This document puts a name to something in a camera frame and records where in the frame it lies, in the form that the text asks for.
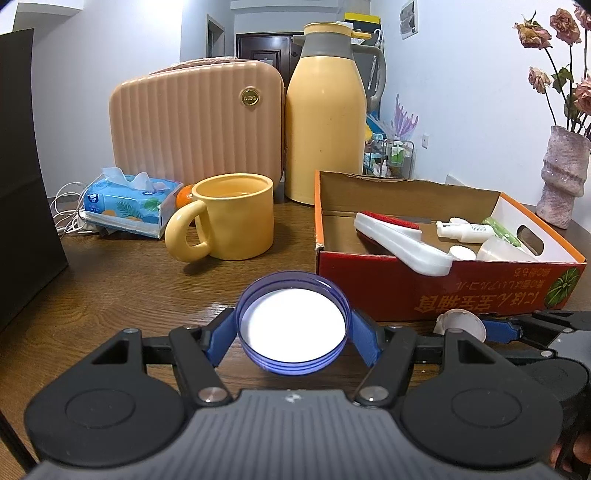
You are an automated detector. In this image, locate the blue round lid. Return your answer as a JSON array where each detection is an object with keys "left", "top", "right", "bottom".
[{"left": 235, "top": 271, "right": 352, "bottom": 376}]

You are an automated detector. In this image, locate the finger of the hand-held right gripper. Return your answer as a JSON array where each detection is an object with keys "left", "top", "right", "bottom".
[
  {"left": 482, "top": 319, "right": 559, "bottom": 358},
  {"left": 531, "top": 310, "right": 591, "bottom": 329}
]

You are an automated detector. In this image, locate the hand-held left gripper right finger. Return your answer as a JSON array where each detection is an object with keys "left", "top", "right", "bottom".
[{"left": 348, "top": 309, "right": 504, "bottom": 409}]

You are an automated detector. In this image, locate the pink ribbed small suitcase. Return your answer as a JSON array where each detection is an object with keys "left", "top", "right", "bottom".
[{"left": 108, "top": 56, "right": 286, "bottom": 195}]

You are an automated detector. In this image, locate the grey interior door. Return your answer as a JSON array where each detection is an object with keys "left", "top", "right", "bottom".
[{"left": 206, "top": 15, "right": 225, "bottom": 58}]

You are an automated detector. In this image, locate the blue tissue pack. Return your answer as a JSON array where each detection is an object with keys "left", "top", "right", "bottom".
[{"left": 83, "top": 167, "right": 184, "bottom": 239}]

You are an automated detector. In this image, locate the white round plastic lid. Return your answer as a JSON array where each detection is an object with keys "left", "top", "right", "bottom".
[{"left": 433, "top": 311, "right": 487, "bottom": 343}]

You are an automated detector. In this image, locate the small white spray bottle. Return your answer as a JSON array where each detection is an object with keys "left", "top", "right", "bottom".
[{"left": 436, "top": 218, "right": 497, "bottom": 243}]

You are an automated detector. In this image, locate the white cable bundle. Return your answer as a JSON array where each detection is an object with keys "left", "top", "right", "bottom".
[{"left": 48, "top": 182, "right": 100, "bottom": 236}]

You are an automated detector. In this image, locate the orange white cardboard box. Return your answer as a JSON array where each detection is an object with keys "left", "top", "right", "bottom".
[{"left": 315, "top": 170, "right": 588, "bottom": 322}]

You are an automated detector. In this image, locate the bunch of dried pink roses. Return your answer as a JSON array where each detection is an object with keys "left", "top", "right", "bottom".
[{"left": 512, "top": 0, "right": 591, "bottom": 139}]

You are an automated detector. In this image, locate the pink textured vase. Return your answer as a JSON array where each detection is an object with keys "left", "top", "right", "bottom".
[{"left": 536, "top": 124, "right": 591, "bottom": 230}]

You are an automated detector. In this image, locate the yellow thermos jug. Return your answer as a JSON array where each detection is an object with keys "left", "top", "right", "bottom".
[{"left": 284, "top": 21, "right": 387, "bottom": 206}]

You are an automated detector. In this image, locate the wall poster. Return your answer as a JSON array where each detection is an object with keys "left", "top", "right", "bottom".
[{"left": 399, "top": 0, "right": 419, "bottom": 40}]

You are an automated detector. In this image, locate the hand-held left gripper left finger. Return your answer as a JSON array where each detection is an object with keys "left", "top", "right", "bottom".
[{"left": 88, "top": 307, "right": 238, "bottom": 409}]

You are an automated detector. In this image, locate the yellow ceramic mug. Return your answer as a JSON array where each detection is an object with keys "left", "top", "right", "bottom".
[{"left": 164, "top": 173, "right": 274, "bottom": 264}]

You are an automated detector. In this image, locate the dark brown entrance door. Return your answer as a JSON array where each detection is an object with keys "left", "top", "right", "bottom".
[{"left": 235, "top": 32, "right": 296, "bottom": 70}]

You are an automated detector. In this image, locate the green tube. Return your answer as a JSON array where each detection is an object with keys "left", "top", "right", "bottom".
[{"left": 481, "top": 217, "right": 522, "bottom": 247}]

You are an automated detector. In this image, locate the red white lint brush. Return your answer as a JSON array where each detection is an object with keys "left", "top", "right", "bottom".
[{"left": 354, "top": 211, "right": 454, "bottom": 278}]

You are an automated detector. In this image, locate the purple wall decoration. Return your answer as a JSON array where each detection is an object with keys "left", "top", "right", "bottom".
[{"left": 392, "top": 93, "right": 419, "bottom": 141}]

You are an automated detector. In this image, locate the yellow black box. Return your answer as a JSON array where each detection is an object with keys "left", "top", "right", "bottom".
[{"left": 344, "top": 12, "right": 382, "bottom": 28}]

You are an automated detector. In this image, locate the black rod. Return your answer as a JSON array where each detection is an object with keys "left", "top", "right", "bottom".
[{"left": 0, "top": 411, "right": 35, "bottom": 476}]

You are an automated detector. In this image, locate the black panel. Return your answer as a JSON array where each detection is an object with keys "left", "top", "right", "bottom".
[{"left": 0, "top": 28, "right": 70, "bottom": 330}]

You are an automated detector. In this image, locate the metal trolley rack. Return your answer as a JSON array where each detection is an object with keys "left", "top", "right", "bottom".
[{"left": 365, "top": 134, "right": 416, "bottom": 178}]

